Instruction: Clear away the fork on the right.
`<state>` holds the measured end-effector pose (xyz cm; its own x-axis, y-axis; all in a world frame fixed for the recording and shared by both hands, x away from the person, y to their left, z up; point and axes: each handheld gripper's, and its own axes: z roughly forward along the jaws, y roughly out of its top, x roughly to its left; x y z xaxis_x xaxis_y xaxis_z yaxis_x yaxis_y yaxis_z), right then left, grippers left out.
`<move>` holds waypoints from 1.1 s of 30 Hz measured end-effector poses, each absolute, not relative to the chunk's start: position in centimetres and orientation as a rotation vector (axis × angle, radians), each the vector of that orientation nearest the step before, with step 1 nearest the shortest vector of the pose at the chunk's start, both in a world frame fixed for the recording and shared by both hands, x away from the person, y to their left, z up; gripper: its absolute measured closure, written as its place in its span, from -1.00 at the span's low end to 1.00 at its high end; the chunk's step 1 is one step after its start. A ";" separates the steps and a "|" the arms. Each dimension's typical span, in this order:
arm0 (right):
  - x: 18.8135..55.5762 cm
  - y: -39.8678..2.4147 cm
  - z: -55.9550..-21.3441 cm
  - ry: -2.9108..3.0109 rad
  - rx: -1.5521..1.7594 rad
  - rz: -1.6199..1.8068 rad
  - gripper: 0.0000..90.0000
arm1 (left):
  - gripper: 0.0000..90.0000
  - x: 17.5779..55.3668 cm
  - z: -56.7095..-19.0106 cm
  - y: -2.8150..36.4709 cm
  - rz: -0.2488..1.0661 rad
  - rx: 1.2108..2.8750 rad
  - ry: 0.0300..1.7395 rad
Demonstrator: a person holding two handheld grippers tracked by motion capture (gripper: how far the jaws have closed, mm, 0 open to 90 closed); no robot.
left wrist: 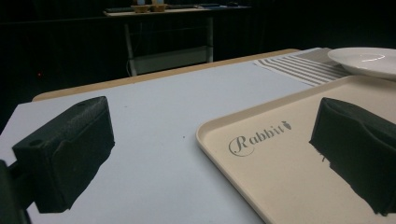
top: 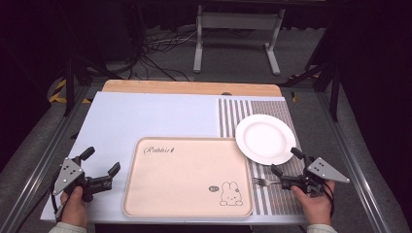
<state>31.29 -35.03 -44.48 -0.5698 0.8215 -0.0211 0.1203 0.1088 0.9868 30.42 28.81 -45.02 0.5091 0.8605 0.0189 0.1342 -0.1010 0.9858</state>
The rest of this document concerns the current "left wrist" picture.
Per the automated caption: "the yellow bowl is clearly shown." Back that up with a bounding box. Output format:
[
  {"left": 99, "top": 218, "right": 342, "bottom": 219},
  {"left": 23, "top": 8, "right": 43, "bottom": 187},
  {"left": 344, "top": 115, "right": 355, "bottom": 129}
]
[
  {"left": 149, "top": 3, "right": 168, "bottom": 13},
  {"left": 131, "top": 4, "right": 150, "bottom": 14}
]

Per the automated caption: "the white mat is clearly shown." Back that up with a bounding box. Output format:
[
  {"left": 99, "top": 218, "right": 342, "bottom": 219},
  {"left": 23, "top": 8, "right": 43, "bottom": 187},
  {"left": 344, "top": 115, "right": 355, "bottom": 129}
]
[{"left": 0, "top": 61, "right": 312, "bottom": 224}]

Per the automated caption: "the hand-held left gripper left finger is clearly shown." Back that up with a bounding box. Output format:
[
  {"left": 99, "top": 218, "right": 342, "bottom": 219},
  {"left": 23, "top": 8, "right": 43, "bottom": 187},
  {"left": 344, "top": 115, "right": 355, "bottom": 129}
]
[{"left": 11, "top": 95, "right": 116, "bottom": 215}]

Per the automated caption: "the background table with metal legs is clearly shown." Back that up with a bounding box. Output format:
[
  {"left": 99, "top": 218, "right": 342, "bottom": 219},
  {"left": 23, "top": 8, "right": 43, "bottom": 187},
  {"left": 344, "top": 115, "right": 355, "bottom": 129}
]
[{"left": 103, "top": 3, "right": 251, "bottom": 77}]

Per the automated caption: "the grey striped cloth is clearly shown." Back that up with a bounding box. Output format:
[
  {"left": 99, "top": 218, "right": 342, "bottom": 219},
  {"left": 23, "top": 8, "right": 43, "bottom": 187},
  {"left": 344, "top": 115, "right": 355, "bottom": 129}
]
[{"left": 253, "top": 47, "right": 351, "bottom": 88}]

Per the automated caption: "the white ceramic plate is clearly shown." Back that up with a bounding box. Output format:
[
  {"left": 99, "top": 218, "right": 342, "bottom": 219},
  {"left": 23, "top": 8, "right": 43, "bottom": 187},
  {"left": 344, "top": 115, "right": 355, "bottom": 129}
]
[{"left": 327, "top": 47, "right": 396, "bottom": 80}]

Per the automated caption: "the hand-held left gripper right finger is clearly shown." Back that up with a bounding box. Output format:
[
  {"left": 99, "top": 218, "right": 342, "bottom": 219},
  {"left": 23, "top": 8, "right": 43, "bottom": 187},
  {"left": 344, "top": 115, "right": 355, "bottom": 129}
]
[{"left": 308, "top": 97, "right": 396, "bottom": 217}]

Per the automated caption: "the cream plastic tray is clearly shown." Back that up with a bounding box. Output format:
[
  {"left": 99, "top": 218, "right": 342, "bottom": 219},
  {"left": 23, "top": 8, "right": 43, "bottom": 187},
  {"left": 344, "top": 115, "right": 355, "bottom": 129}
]
[{"left": 195, "top": 75, "right": 396, "bottom": 224}]

